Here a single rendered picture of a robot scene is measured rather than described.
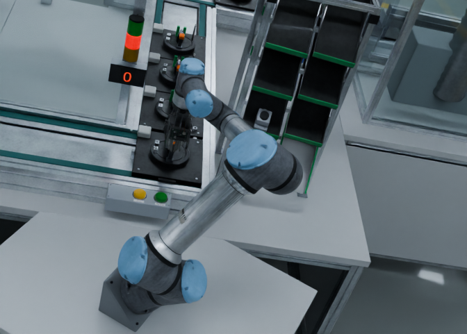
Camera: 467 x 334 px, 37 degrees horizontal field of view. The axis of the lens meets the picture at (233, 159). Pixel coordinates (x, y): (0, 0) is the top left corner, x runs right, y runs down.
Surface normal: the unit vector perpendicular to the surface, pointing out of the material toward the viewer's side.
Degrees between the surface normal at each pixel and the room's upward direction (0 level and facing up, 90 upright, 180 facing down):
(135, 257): 61
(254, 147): 46
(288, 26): 25
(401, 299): 0
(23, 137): 0
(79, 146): 0
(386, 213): 90
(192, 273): 52
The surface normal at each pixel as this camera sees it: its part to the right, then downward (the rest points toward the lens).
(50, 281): 0.23, -0.75
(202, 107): 0.26, 0.66
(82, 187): 0.01, 0.64
